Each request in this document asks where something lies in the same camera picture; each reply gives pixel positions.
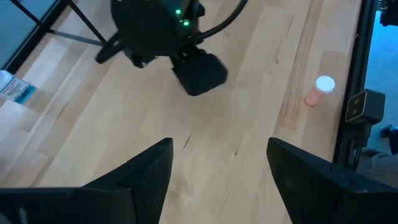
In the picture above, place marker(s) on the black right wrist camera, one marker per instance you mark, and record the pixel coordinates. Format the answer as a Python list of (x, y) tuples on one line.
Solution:
[(200, 74)]

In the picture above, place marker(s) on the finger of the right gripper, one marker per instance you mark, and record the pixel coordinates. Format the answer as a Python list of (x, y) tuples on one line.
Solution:
[(143, 61), (109, 51)]

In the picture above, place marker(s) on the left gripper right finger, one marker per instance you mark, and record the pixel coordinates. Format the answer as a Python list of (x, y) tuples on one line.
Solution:
[(311, 196)]

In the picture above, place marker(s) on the person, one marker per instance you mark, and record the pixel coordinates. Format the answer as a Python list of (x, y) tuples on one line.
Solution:
[(379, 168)]

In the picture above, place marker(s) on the white bottle blue label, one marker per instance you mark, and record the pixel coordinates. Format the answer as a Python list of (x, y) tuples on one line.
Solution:
[(15, 90)]

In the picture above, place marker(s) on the black aluminium rig frame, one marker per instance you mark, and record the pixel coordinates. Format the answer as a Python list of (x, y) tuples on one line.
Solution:
[(360, 62)]

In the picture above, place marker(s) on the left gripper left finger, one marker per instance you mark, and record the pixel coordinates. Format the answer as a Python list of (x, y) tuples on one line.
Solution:
[(149, 186)]

